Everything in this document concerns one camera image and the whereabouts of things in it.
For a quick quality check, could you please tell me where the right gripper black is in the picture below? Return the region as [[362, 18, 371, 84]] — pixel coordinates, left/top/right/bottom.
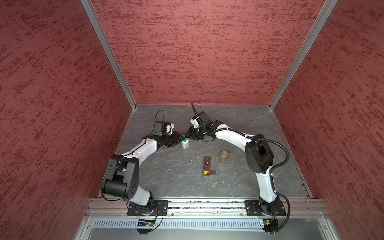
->
[[184, 125, 207, 141]]

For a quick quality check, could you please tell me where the white bottle green cap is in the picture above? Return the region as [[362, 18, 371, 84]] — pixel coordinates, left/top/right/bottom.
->
[[181, 138, 190, 149]]

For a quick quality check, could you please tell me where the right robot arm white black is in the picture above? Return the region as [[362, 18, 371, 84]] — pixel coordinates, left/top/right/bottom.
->
[[186, 118, 280, 216]]

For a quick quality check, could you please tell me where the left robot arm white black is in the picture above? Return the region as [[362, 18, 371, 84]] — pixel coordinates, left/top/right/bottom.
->
[[101, 132, 185, 210]]

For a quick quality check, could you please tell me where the amber pill bottle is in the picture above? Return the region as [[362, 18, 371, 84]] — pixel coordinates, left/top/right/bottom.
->
[[219, 150, 228, 163]]

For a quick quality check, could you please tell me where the right black corrugated cable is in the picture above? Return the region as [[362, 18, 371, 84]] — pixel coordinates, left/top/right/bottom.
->
[[190, 101, 291, 233]]

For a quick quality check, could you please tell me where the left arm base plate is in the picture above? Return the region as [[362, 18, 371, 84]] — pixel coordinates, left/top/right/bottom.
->
[[127, 200, 169, 217]]

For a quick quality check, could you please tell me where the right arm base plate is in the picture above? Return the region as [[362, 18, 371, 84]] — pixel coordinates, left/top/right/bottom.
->
[[244, 200, 287, 218]]

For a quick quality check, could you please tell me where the aluminium frame rail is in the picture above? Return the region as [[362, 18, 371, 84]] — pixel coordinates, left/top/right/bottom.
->
[[85, 198, 329, 220]]

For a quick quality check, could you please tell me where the white slotted cable duct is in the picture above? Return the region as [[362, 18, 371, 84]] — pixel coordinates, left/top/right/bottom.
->
[[92, 218, 264, 232]]

